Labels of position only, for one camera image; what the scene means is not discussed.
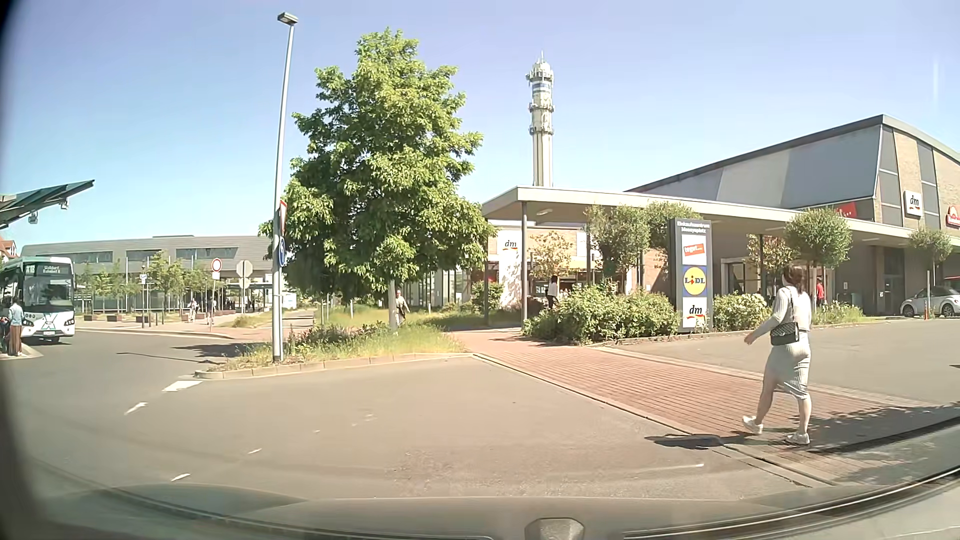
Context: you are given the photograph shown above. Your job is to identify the large green tree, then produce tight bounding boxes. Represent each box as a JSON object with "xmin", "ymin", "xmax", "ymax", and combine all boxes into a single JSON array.
[{"xmin": 258, "ymin": 28, "xmax": 498, "ymax": 331}]

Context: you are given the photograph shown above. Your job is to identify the green bushes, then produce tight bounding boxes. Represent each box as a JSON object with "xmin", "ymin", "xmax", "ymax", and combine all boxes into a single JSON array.
[{"xmin": 522, "ymin": 282, "xmax": 682, "ymax": 345}]

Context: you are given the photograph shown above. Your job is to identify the grass verge with kerb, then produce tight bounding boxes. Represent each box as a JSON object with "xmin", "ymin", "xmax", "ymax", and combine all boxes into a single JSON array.
[{"xmin": 193, "ymin": 307, "xmax": 519, "ymax": 379}]

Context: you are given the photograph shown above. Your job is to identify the tall white tower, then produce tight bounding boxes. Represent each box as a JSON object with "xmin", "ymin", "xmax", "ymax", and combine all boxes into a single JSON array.
[{"xmin": 525, "ymin": 52, "xmax": 556, "ymax": 189}]

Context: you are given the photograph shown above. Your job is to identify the grey asphalt road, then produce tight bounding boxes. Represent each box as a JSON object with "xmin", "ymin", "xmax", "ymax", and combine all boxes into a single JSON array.
[{"xmin": 0, "ymin": 328, "xmax": 826, "ymax": 502}]

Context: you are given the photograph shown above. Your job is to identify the advertising pylon sign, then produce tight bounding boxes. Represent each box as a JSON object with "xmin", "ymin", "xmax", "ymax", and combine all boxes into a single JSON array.
[{"xmin": 669, "ymin": 218, "xmax": 714, "ymax": 333}]

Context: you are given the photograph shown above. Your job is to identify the red brick pavement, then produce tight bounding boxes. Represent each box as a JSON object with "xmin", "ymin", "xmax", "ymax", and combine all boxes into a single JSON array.
[{"xmin": 450, "ymin": 328, "xmax": 960, "ymax": 485}]

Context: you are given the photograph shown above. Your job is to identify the road sign seen from behind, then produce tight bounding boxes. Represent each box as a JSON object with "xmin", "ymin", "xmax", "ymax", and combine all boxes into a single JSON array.
[{"xmin": 235, "ymin": 259, "xmax": 255, "ymax": 315}]

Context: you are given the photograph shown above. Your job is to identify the car's own bonnet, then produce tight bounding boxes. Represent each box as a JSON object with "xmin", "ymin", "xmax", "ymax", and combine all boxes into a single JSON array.
[{"xmin": 30, "ymin": 459, "xmax": 960, "ymax": 540}]

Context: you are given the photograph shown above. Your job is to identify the green bush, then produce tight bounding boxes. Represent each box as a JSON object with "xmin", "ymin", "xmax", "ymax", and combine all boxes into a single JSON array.
[{"xmin": 711, "ymin": 291, "xmax": 774, "ymax": 333}]

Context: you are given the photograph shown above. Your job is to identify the road markings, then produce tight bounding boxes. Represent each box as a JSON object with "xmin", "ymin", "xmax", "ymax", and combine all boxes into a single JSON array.
[{"xmin": 123, "ymin": 379, "xmax": 204, "ymax": 483}]

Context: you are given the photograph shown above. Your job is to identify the long grey building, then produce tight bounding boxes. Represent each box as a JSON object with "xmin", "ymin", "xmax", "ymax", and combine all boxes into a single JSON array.
[{"xmin": 20, "ymin": 234, "xmax": 275, "ymax": 313}]

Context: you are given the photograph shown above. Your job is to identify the row of small trees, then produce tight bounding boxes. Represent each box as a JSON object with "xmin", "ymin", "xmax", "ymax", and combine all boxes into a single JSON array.
[{"xmin": 75, "ymin": 252, "xmax": 226, "ymax": 316}]

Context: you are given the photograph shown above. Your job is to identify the small round tree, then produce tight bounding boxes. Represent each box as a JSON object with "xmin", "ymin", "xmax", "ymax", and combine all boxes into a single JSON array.
[
  {"xmin": 783, "ymin": 207, "xmax": 854, "ymax": 313},
  {"xmin": 907, "ymin": 225, "xmax": 954, "ymax": 319}
]

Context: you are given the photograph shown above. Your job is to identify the shopping centre building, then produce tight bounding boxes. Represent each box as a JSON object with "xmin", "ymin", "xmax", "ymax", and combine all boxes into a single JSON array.
[{"xmin": 405, "ymin": 114, "xmax": 960, "ymax": 318}]

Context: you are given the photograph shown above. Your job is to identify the white bus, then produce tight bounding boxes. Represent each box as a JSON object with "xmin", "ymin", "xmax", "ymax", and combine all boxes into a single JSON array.
[{"xmin": 0, "ymin": 256, "xmax": 78, "ymax": 345}]

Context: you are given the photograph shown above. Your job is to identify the glass bus shelter roof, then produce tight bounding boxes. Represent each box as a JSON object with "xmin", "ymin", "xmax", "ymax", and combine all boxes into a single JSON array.
[{"xmin": 0, "ymin": 179, "xmax": 96, "ymax": 231}]

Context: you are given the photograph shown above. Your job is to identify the white car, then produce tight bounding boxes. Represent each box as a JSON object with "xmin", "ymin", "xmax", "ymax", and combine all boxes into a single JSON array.
[{"xmin": 899, "ymin": 285, "xmax": 960, "ymax": 319}]

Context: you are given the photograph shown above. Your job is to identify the group of people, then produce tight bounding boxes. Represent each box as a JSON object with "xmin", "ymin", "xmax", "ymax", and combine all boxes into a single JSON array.
[{"xmin": 0, "ymin": 295, "xmax": 26, "ymax": 357}]

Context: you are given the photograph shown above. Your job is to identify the tall grey lamp post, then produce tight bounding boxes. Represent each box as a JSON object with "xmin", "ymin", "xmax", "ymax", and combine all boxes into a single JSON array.
[{"xmin": 270, "ymin": 11, "xmax": 300, "ymax": 364}]

